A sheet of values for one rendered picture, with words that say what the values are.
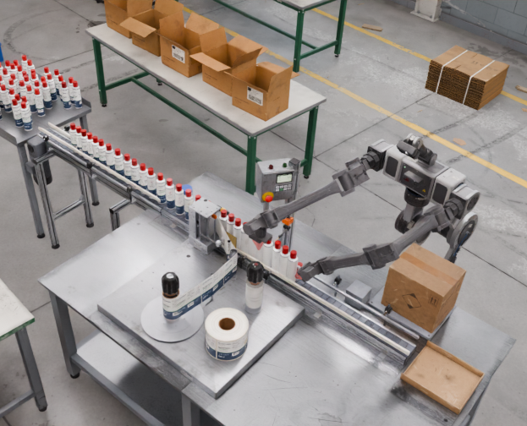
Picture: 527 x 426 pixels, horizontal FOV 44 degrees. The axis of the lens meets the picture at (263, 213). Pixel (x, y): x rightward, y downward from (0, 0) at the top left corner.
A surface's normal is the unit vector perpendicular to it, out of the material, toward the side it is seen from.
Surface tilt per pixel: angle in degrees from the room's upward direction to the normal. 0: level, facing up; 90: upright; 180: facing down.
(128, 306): 0
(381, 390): 0
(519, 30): 90
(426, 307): 90
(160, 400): 0
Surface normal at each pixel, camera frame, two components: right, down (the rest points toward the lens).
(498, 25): -0.72, 0.42
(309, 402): 0.05, -0.77
